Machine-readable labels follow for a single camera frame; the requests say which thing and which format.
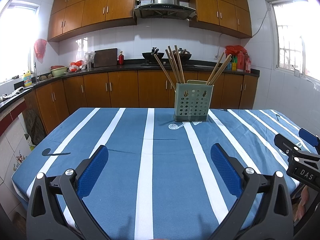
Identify black kitchen countertop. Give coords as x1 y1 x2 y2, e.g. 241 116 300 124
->
0 58 261 113

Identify person's right hand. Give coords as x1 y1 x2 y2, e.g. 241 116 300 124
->
294 186 309 222

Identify large red oil bottle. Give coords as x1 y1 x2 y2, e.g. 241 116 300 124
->
236 51 245 72

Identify green yellow seasoning box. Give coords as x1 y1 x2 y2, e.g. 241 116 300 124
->
226 55 238 71

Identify wooden chopstick right three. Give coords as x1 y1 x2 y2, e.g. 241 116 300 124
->
211 56 233 86

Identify wooden chopstick right two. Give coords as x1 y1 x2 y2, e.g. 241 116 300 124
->
208 54 232 85

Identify blue white striped tablecloth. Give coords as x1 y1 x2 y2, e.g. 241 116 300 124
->
11 107 320 240

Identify wooden chopstick right one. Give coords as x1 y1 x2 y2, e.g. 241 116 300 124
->
206 52 225 85

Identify red plastic bag right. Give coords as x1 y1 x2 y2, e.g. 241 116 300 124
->
225 45 247 56

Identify right window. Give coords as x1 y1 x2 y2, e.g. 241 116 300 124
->
270 0 319 81

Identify window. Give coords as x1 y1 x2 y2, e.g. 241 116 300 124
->
1 3 39 83
270 0 319 81

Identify lower wooden base cabinets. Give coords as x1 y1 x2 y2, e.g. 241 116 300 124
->
24 70 259 133

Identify green perforated utensil holder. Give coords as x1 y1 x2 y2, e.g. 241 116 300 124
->
174 80 214 122

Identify yellow detergent bottle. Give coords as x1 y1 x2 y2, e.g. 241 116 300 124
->
23 71 32 87

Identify wooden chopstick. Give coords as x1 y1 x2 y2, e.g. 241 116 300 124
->
165 49 180 83
153 53 176 91
168 46 182 83
175 45 185 83

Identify green bowl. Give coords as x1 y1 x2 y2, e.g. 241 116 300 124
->
50 66 67 77

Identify dark lidded cooking pot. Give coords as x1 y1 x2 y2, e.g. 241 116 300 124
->
178 48 191 64

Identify red white plastic bag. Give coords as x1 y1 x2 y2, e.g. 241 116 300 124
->
68 60 87 72

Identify dark wooden cutting board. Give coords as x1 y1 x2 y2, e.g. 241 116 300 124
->
94 48 118 68

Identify wooden chopstick far left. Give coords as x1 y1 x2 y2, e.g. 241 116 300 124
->
153 53 176 91

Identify small red bottle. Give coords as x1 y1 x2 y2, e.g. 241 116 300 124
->
119 51 124 65

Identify gas stove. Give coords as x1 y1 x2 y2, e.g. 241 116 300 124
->
141 60 195 68

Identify left window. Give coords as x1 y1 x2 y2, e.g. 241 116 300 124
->
1 3 39 83

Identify steel range hood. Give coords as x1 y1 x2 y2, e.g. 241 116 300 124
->
134 0 196 20

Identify white wall cable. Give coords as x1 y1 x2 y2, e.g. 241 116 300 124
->
215 10 270 59

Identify red bag on wall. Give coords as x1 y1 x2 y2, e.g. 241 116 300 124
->
34 38 47 63

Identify black wok with handle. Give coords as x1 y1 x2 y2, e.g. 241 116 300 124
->
142 47 164 64

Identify upper wooden wall cabinets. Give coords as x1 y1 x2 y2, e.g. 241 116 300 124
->
48 0 252 42

